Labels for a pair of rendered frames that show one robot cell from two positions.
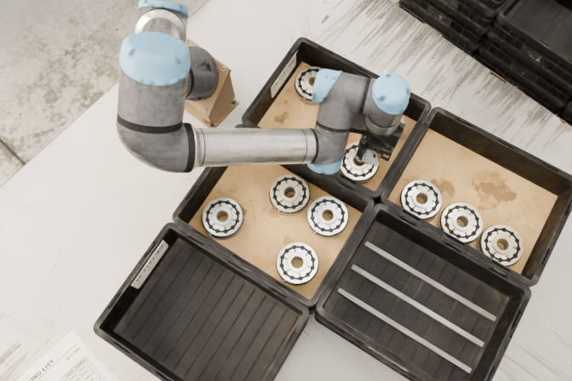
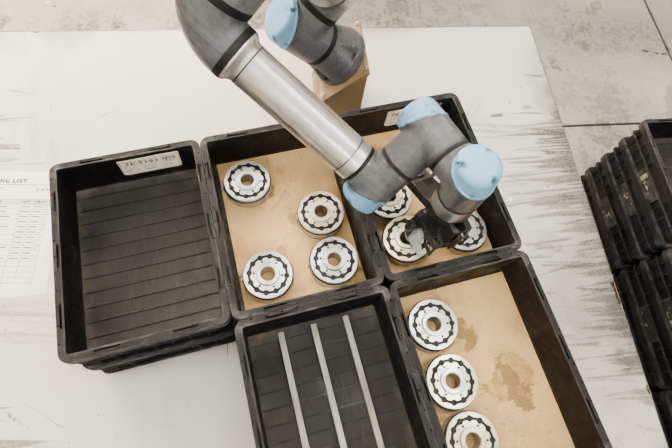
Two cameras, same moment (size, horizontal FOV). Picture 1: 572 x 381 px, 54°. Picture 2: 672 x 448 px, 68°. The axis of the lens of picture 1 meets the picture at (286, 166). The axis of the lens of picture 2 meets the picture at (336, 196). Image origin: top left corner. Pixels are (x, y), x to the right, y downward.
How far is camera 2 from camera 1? 0.42 m
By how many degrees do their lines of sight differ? 12
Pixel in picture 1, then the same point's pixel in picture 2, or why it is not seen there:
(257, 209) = (283, 203)
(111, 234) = (165, 130)
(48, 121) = not seen: hidden behind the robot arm
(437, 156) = (485, 302)
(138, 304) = (115, 189)
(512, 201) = (523, 411)
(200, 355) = (116, 274)
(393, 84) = (485, 161)
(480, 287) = not seen: outside the picture
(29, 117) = not seen: hidden behind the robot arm
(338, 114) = (407, 151)
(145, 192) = (221, 122)
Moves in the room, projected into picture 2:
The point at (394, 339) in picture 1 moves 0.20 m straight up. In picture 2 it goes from (285, 427) to (283, 427)
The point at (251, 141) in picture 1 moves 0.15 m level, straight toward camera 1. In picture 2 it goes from (299, 100) to (244, 170)
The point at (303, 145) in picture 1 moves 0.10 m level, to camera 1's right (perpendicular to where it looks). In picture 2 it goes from (348, 152) to (397, 188)
